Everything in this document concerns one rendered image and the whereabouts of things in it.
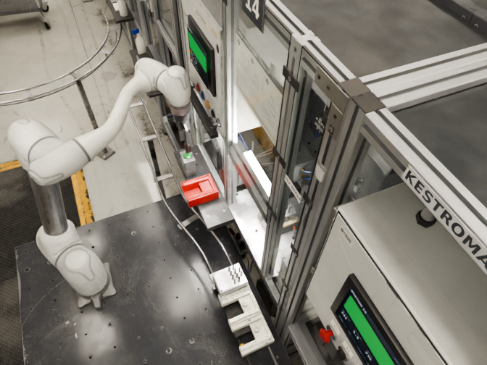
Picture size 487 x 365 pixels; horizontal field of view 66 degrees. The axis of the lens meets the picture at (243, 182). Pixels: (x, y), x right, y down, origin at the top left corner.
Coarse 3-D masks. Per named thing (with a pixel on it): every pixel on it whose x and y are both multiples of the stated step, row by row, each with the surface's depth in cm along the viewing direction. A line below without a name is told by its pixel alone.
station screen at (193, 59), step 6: (192, 36) 139; (198, 42) 134; (192, 54) 148; (204, 54) 132; (192, 60) 150; (198, 60) 142; (198, 66) 145; (198, 72) 148; (204, 72) 139; (204, 78) 141; (204, 84) 144
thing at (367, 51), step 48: (288, 0) 92; (336, 0) 92; (384, 0) 93; (432, 0) 94; (480, 0) 94; (336, 48) 80; (384, 48) 80; (432, 48) 80; (480, 48) 77; (336, 96) 70; (336, 144) 76; (240, 240) 211; (288, 288) 136
